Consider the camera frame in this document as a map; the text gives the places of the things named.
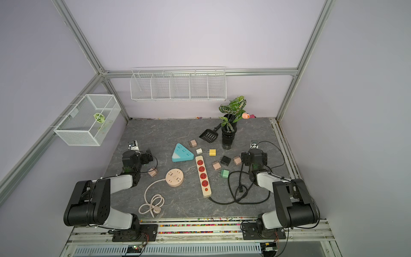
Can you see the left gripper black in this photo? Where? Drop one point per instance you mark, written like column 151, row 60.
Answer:
column 144, row 157

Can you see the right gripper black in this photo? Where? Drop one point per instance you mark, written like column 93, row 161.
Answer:
column 245, row 158

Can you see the pink USB charger plug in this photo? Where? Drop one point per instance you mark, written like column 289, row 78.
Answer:
column 237, row 160
column 192, row 143
column 216, row 166

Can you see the pink plug from round socket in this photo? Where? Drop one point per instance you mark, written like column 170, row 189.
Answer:
column 153, row 172

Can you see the black USB charger plug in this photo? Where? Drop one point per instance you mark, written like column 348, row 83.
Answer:
column 225, row 160

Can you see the green USB charger plug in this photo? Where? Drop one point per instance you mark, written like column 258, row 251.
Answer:
column 224, row 173

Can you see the yellow USB charger plug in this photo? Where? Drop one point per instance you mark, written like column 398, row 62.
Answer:
column 212, row 152

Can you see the round pink power socket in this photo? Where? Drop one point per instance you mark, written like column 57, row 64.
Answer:
column 174, row 177

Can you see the teal triangular power socket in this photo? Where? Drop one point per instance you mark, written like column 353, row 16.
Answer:
column 181, row 154

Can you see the beige power strip red sockets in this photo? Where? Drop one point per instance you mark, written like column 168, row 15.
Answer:
column 203, row 176

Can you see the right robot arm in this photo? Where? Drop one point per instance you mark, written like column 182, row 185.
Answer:
column 294, row 206

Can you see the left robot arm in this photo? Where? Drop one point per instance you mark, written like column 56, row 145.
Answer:
column 90, row 202

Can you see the black plant pot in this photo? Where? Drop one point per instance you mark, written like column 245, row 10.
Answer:
column 228, row 136

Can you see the pink artificial tulip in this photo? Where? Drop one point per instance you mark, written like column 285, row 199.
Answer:
column 245, row 116

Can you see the black litter scoop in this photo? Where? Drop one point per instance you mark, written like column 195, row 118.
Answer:
column 210, row 135

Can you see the green artificial plant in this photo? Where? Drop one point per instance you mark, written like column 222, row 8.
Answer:
column 233, row 112

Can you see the green leaf in basket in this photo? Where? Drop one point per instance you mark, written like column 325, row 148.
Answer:
column 99, row 118

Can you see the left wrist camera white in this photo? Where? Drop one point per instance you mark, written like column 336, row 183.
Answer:
column 133, row 145

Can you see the white mesh wall basket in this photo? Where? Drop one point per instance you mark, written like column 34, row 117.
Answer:
column 79, row 127

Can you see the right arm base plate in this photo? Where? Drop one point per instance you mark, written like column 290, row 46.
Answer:
column 256, row 231

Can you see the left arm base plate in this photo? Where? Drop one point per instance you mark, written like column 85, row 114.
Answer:
column 144, row 233

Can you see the white wire wall shelf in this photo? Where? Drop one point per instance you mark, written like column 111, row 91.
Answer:
column 173, row 83

